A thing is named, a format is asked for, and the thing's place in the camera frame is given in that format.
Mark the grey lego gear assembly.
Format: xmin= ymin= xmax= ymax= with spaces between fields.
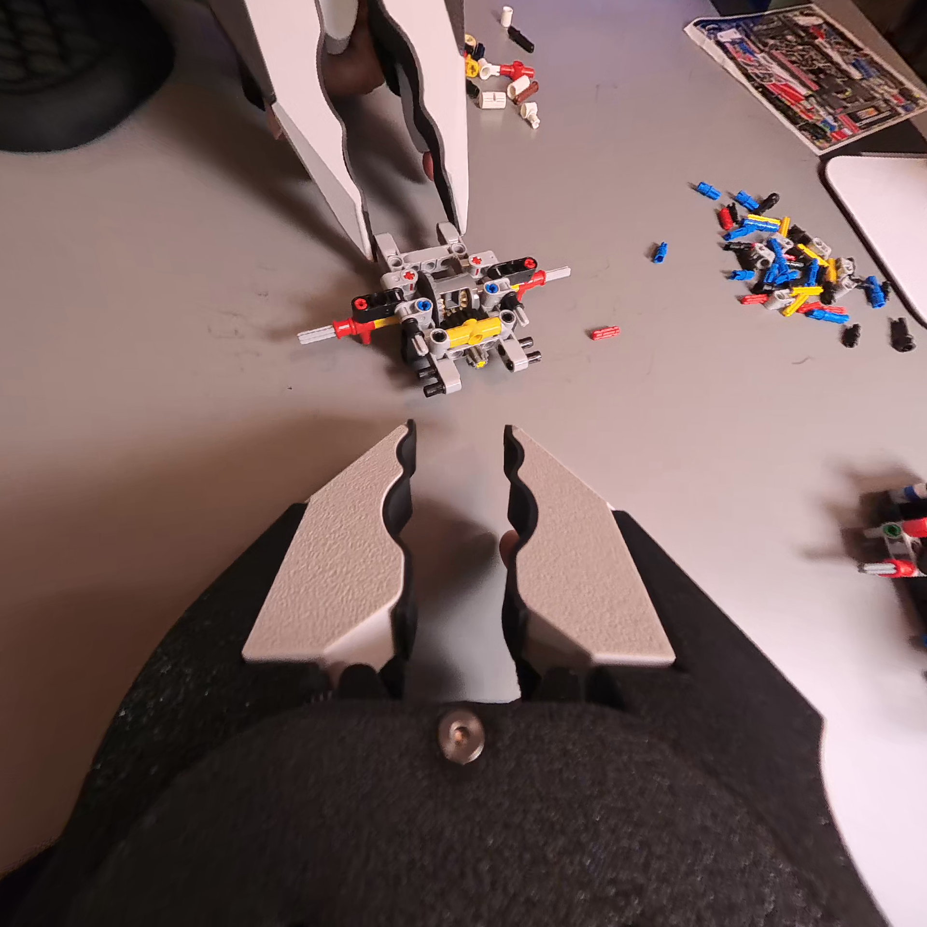
xmin=351 ymin=223 xmax=546 ymax=398

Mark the person's left hand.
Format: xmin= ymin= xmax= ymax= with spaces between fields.
xmin=321 ymin=29 xmax=386 ymax=99

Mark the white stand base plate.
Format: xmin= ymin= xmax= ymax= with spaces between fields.
xmin=820 ymin=154 xmax=927 ymax=328

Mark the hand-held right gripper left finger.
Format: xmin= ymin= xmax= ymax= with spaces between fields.
xmin=241 ymin=422 xmax=419 ymax=689

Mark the cluster of white lego connectors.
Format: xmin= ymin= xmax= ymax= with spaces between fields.
xmin=463 ymin=6 xmax=543 ymax=130

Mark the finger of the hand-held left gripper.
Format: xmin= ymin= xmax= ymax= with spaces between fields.
xmin=369 ymin=0 xmax=472 ymax=234
xmin=242 ymin=0 xmax=375 ymax=262

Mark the lego car chassis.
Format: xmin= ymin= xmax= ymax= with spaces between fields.
xmin=858 ymin=481 xmax=927 ymax=653

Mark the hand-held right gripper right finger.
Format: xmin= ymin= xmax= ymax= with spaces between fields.
xmin=501 ymin=425 xmax=676 ymax=685

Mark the lego instruction booklet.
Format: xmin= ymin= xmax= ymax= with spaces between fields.
xmin=684 ymin=3 xmax=927 ymax=156

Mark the pile of coloured lego pins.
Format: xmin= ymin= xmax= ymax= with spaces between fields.
xmin=695 ymin=181 xmax=918 ymax=354

